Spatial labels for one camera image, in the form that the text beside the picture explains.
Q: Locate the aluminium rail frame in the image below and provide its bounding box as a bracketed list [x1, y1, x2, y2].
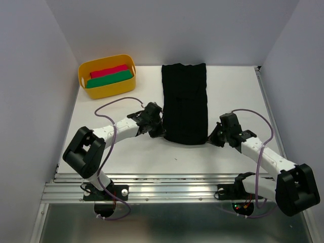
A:
[30, 66, 322, 242]

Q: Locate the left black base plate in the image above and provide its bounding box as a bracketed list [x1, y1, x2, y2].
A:
[80, 183, 129, 201]

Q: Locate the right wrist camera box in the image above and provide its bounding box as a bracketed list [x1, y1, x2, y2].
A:
[220, 112, 242, 136]

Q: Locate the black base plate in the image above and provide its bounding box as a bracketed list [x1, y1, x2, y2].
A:
[214, 184, 255, 200]
[80, 183, 129, 201]

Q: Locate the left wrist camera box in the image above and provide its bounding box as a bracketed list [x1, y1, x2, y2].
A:
[141, 102, 162, 120]

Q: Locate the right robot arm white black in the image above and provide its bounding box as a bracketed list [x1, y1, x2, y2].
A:
[208, 123, 320, 217]

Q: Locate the yellow plastic basket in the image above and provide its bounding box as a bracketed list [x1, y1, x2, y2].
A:
[78, 54, 136, 99]

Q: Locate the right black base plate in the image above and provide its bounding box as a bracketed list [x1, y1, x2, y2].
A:
[214, 184, 255, 200]

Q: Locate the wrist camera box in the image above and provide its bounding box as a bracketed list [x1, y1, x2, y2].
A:
[141, 102, 162, 120]
[220, 112, 242, 136]

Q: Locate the red rolled t-shirt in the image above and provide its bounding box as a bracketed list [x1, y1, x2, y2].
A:
[90, 64, 128, 78]

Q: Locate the green rolled t-shirt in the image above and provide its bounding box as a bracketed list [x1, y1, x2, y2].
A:
[86, 70, 133, 89]

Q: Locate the black t-shirt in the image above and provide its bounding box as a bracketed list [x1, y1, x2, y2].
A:
[161, 63, 208, 145]

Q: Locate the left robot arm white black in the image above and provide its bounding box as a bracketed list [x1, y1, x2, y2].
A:
[62, 109, 165, 199]

